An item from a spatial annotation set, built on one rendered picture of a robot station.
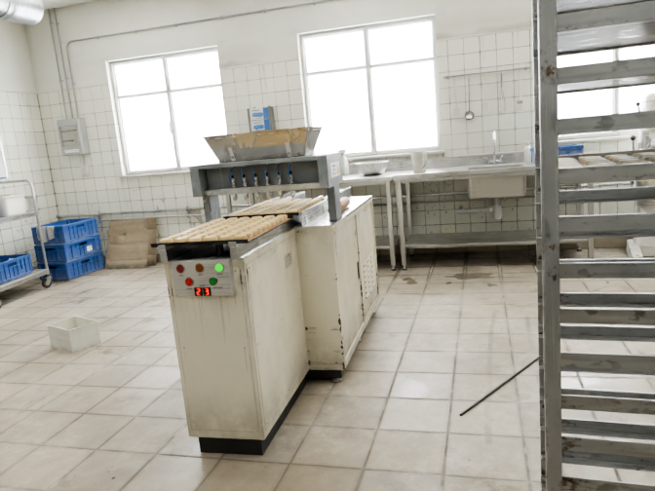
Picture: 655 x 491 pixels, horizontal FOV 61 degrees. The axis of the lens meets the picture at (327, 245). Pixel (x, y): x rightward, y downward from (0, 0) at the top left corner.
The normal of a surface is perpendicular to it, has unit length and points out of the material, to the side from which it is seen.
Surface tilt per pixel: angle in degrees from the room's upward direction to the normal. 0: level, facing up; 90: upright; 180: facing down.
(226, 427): 90
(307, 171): 90
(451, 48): 90
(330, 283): 90
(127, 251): 66
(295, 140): 115
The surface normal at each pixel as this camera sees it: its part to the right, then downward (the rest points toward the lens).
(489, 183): -0.25, 0.22
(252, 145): -0.17, 0.59
